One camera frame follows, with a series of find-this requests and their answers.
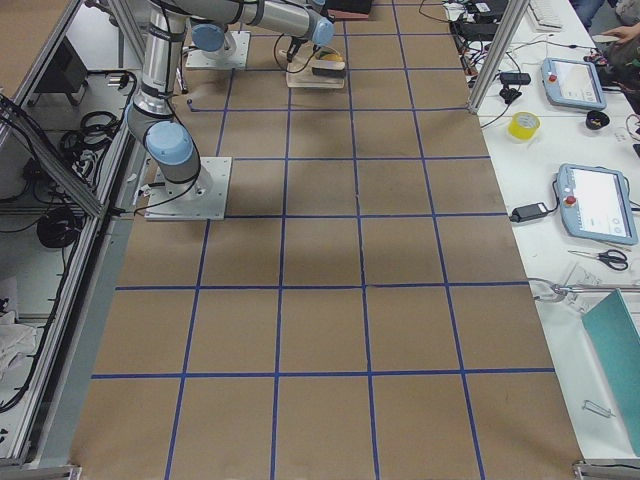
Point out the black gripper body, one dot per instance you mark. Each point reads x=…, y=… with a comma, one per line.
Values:
x=294, y=48

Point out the beige plastic dustpan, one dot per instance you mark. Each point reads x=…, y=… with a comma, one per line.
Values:
x=299, y=75

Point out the beige hand brush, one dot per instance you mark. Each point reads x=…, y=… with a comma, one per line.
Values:
x=326, y=69

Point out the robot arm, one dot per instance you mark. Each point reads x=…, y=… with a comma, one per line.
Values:
x=196, y=34

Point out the pink bin with black bag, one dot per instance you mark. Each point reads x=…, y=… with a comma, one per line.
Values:
x=350, y=9

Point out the yellow tape roll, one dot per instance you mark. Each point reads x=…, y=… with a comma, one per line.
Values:
x=523, y=125

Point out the upper teach pendant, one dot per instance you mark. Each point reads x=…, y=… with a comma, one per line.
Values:
x=572, y=83

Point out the teach pendant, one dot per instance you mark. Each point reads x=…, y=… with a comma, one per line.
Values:
x=594, y=204
x=572, y=83

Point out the black power adapter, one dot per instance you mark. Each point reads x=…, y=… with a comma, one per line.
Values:
x=529, y=212

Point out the small black bowl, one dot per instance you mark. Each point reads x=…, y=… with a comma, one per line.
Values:
x=596, y=120

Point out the lower teach pendant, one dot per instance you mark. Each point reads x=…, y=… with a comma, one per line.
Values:
x=594, y=204

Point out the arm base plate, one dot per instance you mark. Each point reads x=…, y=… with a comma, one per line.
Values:
x=221, y=51
x=207, y=199

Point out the aluminium frame post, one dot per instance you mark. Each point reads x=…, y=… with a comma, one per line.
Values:
x=506, y=30

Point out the black handled scissors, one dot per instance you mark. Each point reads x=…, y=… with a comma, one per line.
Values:
x=613, y=259

